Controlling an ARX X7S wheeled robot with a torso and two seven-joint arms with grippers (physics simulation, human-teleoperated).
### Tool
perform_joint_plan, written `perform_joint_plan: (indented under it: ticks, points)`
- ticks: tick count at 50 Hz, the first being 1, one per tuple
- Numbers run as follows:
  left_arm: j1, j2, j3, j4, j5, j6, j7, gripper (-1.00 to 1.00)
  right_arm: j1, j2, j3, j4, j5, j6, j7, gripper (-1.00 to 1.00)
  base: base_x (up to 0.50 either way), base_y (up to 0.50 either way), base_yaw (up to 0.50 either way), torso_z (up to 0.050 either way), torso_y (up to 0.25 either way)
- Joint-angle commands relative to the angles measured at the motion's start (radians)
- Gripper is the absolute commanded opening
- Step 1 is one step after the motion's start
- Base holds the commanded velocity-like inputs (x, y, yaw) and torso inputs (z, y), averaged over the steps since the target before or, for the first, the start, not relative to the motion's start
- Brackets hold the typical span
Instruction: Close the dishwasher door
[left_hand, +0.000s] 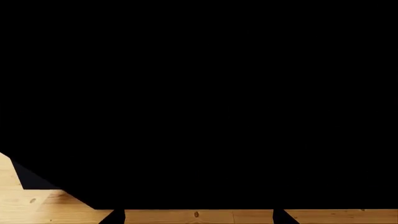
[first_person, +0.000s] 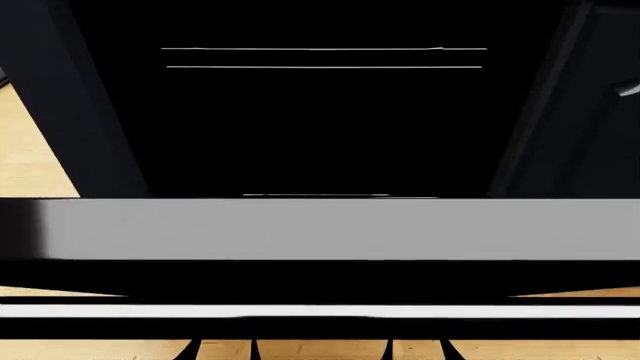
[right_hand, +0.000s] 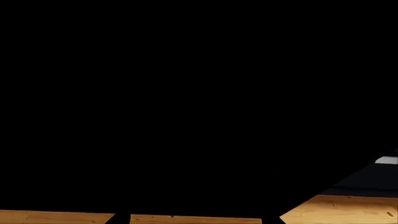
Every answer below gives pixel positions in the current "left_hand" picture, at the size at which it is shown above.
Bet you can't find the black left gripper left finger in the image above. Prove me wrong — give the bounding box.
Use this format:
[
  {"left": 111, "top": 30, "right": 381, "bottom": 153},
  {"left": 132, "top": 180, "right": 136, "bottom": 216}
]
[{"left": 98, "top": 209, "right": 126, "bottom": 224}]

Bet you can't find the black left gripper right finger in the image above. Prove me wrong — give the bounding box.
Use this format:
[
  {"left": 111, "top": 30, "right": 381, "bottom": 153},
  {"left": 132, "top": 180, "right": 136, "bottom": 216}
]
[{"left": 272, "top": 208, "right": 300, "bottom": 224}]

